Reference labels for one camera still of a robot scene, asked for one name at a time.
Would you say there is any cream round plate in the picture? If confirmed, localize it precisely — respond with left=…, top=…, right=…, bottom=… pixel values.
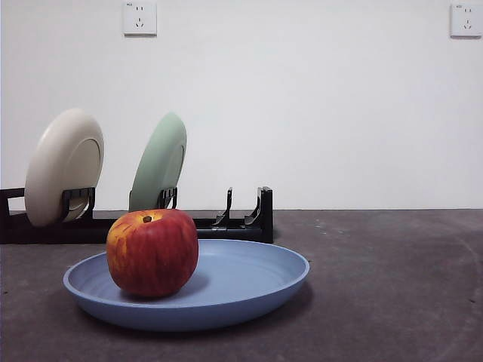
left=24, top=108, right=106, bottom=229

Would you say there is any black plate rack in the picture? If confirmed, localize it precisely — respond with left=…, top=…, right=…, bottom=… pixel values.
left=0, top=186, right=274, bottom=245

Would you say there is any light green round plate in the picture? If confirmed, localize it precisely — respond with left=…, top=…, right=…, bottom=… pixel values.
left=128, top=112, right=188, bottom=212

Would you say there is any white wall socket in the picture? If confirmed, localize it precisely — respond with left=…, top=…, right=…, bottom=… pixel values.
left=449, top=3, right=483, bottom=39
left=123, top=0, right=158, bottom=38

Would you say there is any blue round plate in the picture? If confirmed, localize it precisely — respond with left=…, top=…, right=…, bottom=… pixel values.
left=63, top=238, right=311, bottom=333

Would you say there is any red apple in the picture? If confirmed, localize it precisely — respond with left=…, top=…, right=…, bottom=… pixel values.
left=106, top=208, right=200, bottom=299

